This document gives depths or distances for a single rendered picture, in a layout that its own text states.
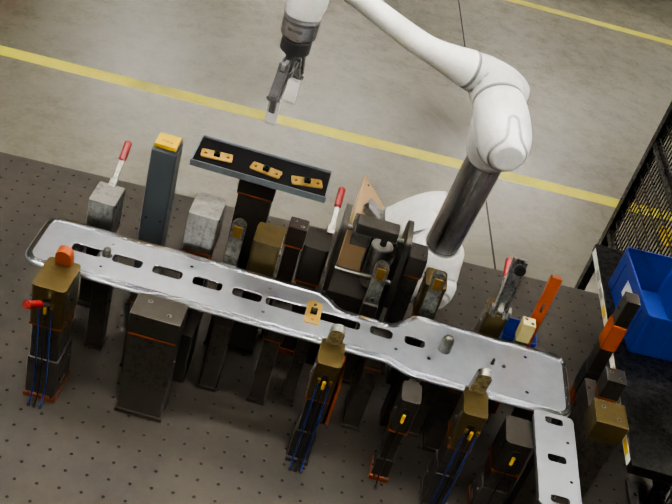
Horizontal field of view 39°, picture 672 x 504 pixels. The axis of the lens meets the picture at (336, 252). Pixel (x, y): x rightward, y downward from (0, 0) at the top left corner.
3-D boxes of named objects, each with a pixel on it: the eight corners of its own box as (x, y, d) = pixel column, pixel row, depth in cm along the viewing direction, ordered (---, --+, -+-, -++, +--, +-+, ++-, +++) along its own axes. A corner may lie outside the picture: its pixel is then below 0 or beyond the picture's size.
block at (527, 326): (476, 419, 264) (523, 323, 242) (476, 410, 267) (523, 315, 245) (488, 422, 264) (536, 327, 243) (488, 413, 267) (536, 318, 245)
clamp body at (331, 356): (280, 469, 233) (313, 370, 213) (288, 434, 243) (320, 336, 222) (306, 476, 233) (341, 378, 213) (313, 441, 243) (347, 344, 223)
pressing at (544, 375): (15, 267, 223) (15, 262, 223) (51, 215, 242) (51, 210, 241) (571, 422, 229) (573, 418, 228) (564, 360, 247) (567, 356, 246)
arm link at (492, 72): (483, 38, 241) (489, 74, 233) (536, 65, 249) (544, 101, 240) (451, 71, 250) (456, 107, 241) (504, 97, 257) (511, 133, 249)
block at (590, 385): (543, 486, 250) (589, 409, 232) (541, 453, 260) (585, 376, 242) (554, 489, 250) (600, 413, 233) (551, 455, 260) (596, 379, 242)
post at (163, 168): (129, 276, 275) (149, 149, 249) (137, 260, 281) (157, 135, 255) (155, 283, 275) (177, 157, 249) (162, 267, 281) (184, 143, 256)
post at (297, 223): (258, 337, 268) (288, 225, 244) (261, 326, 272) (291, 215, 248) (275, 342, 268) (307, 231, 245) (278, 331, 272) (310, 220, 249)
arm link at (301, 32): (279, 13, 222) (273, 36, 226) (314, 27, 221) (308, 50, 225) (292, 2, 229) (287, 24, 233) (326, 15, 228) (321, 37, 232)
